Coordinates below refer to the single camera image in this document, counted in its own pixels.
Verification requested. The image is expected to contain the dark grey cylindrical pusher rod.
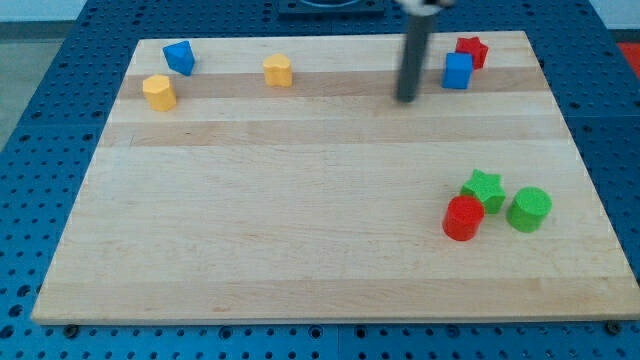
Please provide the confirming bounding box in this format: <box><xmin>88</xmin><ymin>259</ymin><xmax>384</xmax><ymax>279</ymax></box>
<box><xmin>395</xmin><ymin>15</ymin><xmax>436</xmax><ymax>103</ymax></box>

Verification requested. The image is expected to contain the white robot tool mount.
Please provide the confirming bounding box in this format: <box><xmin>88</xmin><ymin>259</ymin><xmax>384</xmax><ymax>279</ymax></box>
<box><xmin>396</xmin><ymin>0</ymin><xmax>455</xmax><ymax>17</ymax></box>

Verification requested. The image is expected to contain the yellow heart block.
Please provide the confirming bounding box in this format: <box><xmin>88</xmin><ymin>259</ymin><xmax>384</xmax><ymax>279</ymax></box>
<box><xmin>262</xmin><ymin>53</ymin><xmax>293</xmax><ymax>87</ymax></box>

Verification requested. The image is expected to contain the yellow hexagon block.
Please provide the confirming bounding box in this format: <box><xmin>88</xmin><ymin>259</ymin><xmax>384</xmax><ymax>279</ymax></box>
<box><xmin>142</xmin><ymin>74</ymin><xmax>177</xmax><ymax>112</ymax></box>

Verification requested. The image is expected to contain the blue cube block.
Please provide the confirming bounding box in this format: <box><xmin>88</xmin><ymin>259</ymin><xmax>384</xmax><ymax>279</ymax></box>
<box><xmin>442</xmin><ymin>52</ymin><xmax>473</xmax><ymax>90</ymax></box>

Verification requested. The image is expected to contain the red star block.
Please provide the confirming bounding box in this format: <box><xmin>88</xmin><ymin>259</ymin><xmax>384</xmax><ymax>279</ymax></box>
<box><xmin>455</xmin><ymin>36</ymin><xmax>489</xmax><ymax>70</ymax></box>

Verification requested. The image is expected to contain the green star block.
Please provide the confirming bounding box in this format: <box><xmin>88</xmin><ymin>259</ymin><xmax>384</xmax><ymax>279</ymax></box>
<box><xmin>460</xmin><ymin>169</ymin><xmax>506</xmax><ymax>214</ymax></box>

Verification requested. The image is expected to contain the red cylinder block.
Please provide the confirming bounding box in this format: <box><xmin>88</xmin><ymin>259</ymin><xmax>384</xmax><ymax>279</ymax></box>
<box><xmin>442</xmin><ymin>195</ymin><xmax>485</xmax><ymax>241</ymax></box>

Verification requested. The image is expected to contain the light wooden board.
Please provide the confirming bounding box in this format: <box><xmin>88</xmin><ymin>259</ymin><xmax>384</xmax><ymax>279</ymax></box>
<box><xmin>31</xmin><ymin>31</ymin><xmax>639</xmax><ymax>325</ymax></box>

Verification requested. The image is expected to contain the green cylinder block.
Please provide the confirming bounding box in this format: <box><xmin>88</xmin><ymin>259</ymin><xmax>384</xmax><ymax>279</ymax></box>
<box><xmin>506</xmin><ymin>187</ymin><xmax>553</xmax><ymax>233</ymax></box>

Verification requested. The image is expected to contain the blue triangle block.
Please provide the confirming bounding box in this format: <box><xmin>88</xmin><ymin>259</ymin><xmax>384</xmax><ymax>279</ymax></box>
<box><xmin>163</xmin><ymin>41</ymin><xmax>195</xmax><ymax>76</ymax></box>

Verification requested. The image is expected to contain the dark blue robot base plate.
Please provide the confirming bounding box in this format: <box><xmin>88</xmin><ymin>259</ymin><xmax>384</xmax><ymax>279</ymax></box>
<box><xmin>274</xmin><ymin>0</ymin><xmax>386</xmax><ymax>19</ymax></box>

